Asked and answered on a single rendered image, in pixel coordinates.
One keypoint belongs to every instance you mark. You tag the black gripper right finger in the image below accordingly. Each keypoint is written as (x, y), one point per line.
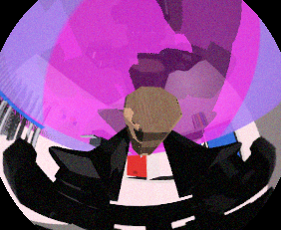
(189, 161)

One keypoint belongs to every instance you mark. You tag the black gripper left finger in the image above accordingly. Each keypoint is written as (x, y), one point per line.
(106, 163)

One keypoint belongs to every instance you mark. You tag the blue flat strip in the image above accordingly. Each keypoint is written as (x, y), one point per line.
(20, 112)

